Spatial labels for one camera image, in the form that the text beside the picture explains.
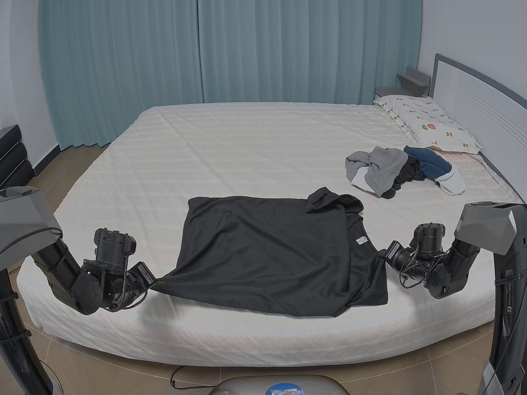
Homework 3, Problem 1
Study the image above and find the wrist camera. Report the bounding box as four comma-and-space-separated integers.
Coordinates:
136, 263, 156, 292
386, 240, 407, 269

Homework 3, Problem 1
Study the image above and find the black chest of drawers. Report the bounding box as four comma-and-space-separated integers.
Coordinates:
0, 124, 37, 189

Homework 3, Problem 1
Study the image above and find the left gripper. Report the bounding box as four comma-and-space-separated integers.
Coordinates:
123, 273, 156, 309

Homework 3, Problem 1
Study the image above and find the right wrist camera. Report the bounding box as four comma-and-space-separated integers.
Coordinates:
386, 240, 407, 269

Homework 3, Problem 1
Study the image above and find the black T-shirt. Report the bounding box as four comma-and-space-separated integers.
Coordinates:
154, 186, 390, 318

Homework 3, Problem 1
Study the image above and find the blue-green curtain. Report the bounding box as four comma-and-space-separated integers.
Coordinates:
38, 0, 205, 150
198, 0, 425, 107

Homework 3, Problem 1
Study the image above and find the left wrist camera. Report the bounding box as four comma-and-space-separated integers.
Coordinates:
136, 263, 156, 292

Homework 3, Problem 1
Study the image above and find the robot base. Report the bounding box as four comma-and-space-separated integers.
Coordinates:
209, 375, 347, 395

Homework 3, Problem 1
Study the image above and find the white printed pillow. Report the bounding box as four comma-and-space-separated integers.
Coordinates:
373, 95, 483, 155

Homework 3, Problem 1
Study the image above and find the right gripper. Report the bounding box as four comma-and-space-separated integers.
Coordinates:
396, 250, 419, 275

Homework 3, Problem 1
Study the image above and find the black cable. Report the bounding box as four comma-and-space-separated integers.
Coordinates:
170, 365, 220, 388

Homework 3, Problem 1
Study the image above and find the bed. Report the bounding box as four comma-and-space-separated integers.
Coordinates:
16, 53, 527, 368

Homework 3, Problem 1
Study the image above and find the pile of clothes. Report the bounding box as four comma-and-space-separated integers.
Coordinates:
344, 146, 467, 200

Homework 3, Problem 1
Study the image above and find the grey bedside table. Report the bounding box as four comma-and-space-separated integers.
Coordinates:
375, 66, 431, 100

